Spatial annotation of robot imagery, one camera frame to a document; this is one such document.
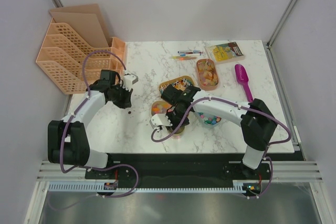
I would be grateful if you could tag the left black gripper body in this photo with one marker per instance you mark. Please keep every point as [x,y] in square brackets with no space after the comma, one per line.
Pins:
[121,96]

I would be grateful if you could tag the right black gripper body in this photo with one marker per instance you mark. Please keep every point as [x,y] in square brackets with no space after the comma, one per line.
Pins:
[175,117]

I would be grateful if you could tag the magenta plastic scoop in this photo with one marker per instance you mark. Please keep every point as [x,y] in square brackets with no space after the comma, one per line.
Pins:
[242,79]

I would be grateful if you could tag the gold round jar lid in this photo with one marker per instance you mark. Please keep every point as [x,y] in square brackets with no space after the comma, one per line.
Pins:
[179,132]

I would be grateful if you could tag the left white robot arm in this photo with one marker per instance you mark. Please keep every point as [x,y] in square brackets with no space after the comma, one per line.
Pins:
[67,138]

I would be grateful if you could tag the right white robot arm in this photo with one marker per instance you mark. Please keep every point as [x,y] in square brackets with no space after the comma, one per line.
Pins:
[254,118]

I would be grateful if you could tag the blue tray of pastel candies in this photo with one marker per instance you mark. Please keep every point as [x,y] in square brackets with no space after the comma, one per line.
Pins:
[208,120]

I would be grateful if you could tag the tan tray of star gummies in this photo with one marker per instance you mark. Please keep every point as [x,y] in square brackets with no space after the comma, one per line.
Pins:
[159,107]

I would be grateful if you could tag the tan tray of lollipops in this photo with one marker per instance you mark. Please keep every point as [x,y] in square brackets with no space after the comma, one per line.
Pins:
[180,83]

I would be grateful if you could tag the orange pen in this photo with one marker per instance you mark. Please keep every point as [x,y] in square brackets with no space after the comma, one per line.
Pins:
[186,57]

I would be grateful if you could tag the yellow picture book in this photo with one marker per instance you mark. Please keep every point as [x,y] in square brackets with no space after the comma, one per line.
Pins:
[224,53]

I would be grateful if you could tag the peach plastic file organizer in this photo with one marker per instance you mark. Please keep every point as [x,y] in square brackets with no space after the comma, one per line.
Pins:
[77,46]

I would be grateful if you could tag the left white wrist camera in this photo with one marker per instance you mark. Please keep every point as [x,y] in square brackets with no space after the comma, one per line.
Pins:
[129,79]

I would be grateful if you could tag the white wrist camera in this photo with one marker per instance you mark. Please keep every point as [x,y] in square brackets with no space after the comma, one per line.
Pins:
[129,79]
[159,120]

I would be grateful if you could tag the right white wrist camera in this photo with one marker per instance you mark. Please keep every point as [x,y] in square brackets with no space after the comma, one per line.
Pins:
[159,120]

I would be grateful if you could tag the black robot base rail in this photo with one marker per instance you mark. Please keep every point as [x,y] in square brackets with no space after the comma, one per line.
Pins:
[179,169]

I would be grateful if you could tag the white slotted cable duct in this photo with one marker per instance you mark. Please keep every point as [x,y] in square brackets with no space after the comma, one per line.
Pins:
[110,186]

